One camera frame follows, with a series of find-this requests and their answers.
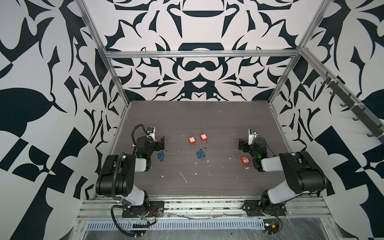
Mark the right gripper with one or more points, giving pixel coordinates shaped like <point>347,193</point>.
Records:
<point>246,146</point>

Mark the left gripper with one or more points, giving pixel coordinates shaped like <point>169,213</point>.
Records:
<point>156,144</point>

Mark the red padlock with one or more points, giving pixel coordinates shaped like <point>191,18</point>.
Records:
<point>244,159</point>
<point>192,139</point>
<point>203,135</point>

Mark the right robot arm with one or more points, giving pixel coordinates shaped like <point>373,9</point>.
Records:
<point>302,174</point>

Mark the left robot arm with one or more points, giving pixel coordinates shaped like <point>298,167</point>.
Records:
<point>116,179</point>

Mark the blue padlock left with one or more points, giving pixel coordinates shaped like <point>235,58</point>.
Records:
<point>161,156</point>

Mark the blue padlock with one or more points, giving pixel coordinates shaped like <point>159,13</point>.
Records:
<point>201,154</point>
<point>161,156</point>

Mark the blue padlock centre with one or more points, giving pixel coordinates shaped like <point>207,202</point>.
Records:
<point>201,154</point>

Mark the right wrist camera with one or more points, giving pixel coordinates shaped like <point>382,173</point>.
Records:
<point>252,135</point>

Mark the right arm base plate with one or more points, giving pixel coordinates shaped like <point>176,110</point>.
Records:
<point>256,208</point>

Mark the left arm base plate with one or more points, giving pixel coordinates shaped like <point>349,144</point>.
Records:
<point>149,209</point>

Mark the aluminium frame crossbar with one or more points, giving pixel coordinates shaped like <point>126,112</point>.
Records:
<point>200,54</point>

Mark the black hook rail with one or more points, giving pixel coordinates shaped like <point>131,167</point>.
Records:
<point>351,102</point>

